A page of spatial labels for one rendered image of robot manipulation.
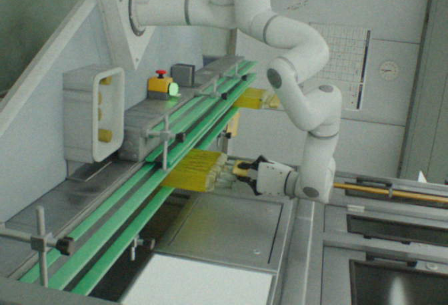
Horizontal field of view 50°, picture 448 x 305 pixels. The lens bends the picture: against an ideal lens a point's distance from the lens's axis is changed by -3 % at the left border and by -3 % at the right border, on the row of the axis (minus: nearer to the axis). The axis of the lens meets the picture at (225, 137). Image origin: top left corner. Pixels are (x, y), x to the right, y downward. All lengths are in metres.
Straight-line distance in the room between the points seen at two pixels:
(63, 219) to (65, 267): 0.17
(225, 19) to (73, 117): 0.49
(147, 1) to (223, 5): 0.23
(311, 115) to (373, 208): 0.74
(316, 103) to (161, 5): 0.53
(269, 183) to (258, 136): 6.07
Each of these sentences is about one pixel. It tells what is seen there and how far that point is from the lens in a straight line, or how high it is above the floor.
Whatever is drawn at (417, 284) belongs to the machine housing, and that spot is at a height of 1.70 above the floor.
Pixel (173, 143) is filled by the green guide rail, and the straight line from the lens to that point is 1.62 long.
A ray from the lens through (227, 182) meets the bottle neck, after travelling 1.47.
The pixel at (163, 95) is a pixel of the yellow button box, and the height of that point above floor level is 0.81.
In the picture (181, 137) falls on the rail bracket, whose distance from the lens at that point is 1.36.
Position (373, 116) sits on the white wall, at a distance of 7.46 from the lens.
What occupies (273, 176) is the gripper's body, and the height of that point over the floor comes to 1.26.
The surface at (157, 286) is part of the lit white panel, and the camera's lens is 1.21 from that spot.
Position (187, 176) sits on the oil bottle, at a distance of 1.47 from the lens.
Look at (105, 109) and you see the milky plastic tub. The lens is 1.39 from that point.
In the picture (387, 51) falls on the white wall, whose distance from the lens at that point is 7.33.
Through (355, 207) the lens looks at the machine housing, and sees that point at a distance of 1.85.
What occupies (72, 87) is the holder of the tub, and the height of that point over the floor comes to 0.78.
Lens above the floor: 1.36
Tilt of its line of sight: 10 degrees down
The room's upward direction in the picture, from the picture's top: 98 degrees clockwise
